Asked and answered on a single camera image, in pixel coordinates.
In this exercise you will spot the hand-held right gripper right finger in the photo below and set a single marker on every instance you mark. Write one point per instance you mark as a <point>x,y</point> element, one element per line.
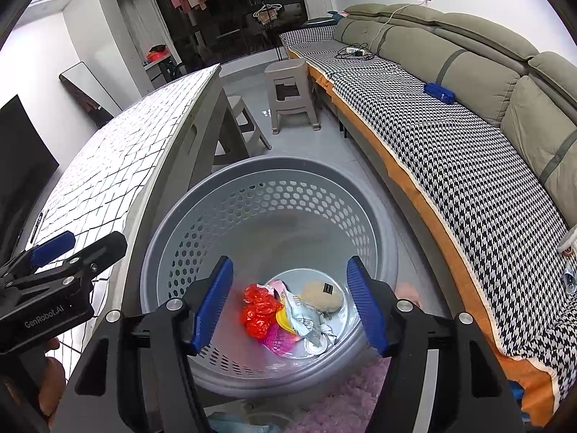
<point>367,306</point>

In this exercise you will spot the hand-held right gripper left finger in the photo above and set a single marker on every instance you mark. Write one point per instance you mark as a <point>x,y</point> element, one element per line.
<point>212,306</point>

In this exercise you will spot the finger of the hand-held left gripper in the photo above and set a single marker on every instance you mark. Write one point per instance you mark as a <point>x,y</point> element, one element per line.
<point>54,246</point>
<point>103,248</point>

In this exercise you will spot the red plastic bag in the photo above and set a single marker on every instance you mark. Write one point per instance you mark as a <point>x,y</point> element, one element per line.
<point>257,311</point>

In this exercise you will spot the white jar cap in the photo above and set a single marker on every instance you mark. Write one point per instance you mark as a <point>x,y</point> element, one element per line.
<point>315,346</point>

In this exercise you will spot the light blue wipes packet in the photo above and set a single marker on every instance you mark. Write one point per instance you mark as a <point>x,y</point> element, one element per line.
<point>302,315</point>

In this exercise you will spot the pink snack wrapper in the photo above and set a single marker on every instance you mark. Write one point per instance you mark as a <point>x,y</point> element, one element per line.
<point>277,286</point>

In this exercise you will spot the yellow plastic lid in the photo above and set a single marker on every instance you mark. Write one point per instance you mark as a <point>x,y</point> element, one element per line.
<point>284,320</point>

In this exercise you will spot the pink plastic mesh cone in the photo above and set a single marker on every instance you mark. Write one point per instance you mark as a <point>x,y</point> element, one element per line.
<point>279,340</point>

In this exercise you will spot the grey perforated plastic basket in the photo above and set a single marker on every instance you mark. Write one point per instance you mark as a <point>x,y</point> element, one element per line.
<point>270,198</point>

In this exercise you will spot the person's left hand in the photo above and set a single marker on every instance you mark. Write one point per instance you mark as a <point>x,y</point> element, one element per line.
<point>52,379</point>

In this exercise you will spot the black pen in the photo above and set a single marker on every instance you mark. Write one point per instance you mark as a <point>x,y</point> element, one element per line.
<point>36,225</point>

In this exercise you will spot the black television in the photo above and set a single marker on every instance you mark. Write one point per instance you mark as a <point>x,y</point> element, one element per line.
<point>22,167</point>

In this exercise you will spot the pink fluffy rug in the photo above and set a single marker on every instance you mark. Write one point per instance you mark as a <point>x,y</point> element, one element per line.
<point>351,397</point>

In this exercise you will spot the white black-grid tablecloth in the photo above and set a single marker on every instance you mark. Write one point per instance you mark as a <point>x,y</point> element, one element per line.
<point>135,144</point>

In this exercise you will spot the grey folding table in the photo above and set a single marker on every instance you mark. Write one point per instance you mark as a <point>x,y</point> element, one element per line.
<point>180,167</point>

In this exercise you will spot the light blue cloth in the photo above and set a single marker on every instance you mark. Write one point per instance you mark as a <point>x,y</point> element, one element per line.
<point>230,424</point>

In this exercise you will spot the grey plastic stool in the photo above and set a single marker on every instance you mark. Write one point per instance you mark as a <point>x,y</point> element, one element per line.
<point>293,99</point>
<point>245,131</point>

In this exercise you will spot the orange seat mat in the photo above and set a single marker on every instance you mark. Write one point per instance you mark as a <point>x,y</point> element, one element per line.
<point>532,383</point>

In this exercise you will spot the white side table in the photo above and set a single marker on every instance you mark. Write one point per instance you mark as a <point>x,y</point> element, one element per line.
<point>162,74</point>

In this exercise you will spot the red container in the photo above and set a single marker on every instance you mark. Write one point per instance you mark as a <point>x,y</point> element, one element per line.
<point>157,53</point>

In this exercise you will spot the small blue case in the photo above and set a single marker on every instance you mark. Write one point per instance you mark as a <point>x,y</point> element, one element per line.
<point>439,92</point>

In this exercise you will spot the power strip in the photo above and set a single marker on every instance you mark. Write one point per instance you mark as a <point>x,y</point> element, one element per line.
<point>356,52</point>

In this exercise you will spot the olive green sofa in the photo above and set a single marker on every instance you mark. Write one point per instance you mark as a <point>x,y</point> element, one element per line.
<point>473,54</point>

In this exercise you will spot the clothes hanger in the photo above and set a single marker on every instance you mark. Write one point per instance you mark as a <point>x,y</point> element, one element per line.
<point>267,12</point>

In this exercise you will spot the leaning wall mirror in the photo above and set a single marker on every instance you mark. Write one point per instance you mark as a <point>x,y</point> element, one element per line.
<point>85,85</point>

